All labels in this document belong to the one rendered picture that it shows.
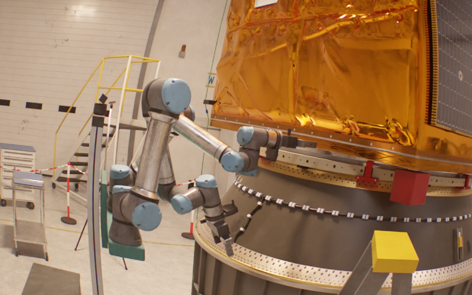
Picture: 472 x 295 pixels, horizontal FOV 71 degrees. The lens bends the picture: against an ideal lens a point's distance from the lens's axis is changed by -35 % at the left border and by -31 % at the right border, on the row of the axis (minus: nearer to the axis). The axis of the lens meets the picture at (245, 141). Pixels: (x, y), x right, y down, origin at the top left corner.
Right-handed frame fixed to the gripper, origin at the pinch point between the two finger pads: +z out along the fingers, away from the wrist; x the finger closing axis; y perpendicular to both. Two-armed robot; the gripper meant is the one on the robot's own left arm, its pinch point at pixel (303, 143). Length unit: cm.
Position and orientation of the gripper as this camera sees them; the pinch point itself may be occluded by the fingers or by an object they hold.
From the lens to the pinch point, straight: 209.8
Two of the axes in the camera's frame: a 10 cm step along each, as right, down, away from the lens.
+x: -4.7, -1.1, 8.8
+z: 8.7, 1.0, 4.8
